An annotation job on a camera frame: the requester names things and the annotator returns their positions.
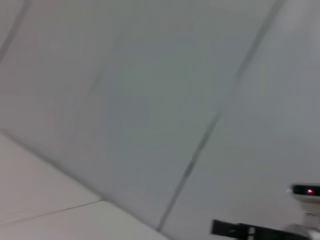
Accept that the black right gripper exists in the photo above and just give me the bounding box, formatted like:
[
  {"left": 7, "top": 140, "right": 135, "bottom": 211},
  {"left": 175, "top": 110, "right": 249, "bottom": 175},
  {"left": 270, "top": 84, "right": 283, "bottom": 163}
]
[{"left": 210, "top": 219, "right": 312, "bottom": 240}]

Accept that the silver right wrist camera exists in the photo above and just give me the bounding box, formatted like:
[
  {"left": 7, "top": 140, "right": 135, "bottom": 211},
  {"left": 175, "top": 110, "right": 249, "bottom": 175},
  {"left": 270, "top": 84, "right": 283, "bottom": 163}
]
[{"left": 285, "top": 183, "right": 320, "bottom": 224}]

